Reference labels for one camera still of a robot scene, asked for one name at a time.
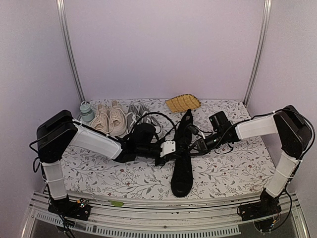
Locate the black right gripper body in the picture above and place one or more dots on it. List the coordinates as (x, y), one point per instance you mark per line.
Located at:
(205, 148)

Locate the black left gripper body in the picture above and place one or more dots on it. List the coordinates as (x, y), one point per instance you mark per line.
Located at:
(143, 151)

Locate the black front canvas sneaker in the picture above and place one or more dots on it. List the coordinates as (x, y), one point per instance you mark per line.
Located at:
(182, 178)

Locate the black canvas sneaker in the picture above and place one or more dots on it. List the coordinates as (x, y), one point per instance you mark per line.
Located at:
(182, 178)
(183, 136)

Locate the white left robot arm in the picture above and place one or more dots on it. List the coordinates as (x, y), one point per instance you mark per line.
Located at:
(62, 130)

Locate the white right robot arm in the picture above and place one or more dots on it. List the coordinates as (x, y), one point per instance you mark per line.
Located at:
(296, 136)

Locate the floral tablecloth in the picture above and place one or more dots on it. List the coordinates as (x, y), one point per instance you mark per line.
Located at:
(242, 168)

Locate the grey sneaker right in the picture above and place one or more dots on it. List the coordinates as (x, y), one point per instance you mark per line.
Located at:
(150, 119)

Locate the grey sneaker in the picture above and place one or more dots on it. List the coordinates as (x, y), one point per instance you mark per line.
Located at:
(134, 113)
(150, 119)

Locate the grey sneaker left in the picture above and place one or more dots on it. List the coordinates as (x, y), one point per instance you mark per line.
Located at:
(134, 113)

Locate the beige sneaker right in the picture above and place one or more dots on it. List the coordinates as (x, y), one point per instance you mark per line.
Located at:
(118, 119)

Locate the beige sneaker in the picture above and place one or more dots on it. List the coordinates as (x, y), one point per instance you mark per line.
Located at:
(101, 120)
(118, 119)

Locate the black rear canvas sneaker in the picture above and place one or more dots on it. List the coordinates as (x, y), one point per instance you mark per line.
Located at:
(183, 136)

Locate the beige sneaker left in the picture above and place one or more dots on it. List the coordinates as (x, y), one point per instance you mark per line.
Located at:
(101, 120)

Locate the woven bamboo tray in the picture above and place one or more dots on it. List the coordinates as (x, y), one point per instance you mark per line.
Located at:
(182, 103)

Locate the green tape piece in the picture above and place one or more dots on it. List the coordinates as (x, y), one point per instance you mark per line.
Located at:
(116, 203)

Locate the pale green small jar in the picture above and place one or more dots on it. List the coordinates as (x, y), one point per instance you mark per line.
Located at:
(86, 111)

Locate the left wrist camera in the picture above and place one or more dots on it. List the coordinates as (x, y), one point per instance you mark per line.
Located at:
(167, 147)

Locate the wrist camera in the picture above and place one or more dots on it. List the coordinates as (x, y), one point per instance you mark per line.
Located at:
(167, 147)
(195, 131)

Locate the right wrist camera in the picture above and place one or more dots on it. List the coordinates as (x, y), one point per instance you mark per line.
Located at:
(195, 131)

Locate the aluminium front rail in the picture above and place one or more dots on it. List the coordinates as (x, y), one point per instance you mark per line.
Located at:
(183, 218)

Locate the aluminium frame post right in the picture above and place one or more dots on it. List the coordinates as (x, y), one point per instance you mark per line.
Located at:
(259, 51)

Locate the aluminium frame post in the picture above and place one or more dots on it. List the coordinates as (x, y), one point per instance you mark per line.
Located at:
(259, 51)
(67, 41)

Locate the aluminium frame post left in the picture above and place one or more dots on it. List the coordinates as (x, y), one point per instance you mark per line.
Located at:
(67, 41)

